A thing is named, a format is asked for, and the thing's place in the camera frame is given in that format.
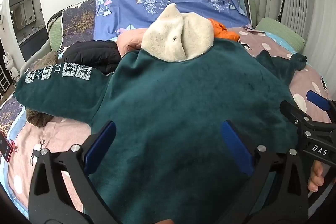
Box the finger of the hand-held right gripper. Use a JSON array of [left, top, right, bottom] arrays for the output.
[[280, 100, 315, 130], [307, 90, 336, 119]]

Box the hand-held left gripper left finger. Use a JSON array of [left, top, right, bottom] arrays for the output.
[[29, 120, 118, 224]]

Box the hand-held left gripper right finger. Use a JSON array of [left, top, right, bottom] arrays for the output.
[[218, 120, 309, 224]]

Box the dark green hooded fleece jacket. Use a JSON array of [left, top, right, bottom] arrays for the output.
[[14, 3, 307, 224]]

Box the person's right hand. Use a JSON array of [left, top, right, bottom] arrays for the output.
[[307, 162, 328, 193]]

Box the pink dotted bedsheet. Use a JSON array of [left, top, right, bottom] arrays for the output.
[[0, 26, 336, 214]]

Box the brown fleece jacket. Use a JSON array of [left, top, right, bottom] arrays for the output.
[[25, 51, 59, 128]]

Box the green upholstered sofa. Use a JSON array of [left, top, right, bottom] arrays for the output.
[[47, 0, 306, 52]]

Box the black puffer jacket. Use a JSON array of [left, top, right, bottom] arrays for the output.
[[58, 40, 122, 75]]

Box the red-cased phone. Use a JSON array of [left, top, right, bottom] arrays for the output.
[[0, 131, 16, 163]]

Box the orange puffer jacket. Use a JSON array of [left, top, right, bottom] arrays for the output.
[[207, 18, 240, 42]]

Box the peach quilted jacket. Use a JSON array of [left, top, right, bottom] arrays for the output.
[[116, 28, 149, 52]]

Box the dark cabinet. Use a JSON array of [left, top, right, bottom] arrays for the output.
[[20, 27, 49, 62]]

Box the white cat figurine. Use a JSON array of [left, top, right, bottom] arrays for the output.
[[3, 52, 19, 77]]

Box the dark tree-print blanket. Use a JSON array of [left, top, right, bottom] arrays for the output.
[[59, 0, 97, 42]]

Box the blue tree-print sheet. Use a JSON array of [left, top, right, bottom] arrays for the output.
[[94, 0, 254, 39]]

